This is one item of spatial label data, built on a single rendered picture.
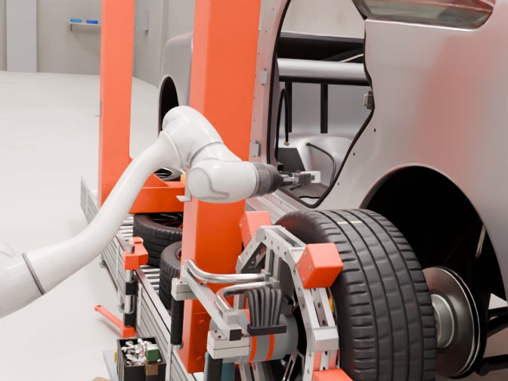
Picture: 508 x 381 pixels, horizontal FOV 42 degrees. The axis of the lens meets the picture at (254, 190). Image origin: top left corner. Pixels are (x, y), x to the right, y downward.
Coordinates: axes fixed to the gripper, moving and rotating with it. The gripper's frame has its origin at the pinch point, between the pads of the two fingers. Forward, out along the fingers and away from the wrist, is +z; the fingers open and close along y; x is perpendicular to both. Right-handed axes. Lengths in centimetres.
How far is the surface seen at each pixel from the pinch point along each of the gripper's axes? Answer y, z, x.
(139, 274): -160, 62, -59
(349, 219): 11.2, 2.7, -10.8
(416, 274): 30.5, 4.4, -22.7
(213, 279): -12.9, -23.5, -26.6
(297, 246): 4.3, -10.3, -17.2
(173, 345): -30, -23, -48
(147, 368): -50, -17, -61
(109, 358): -87, -6, -70
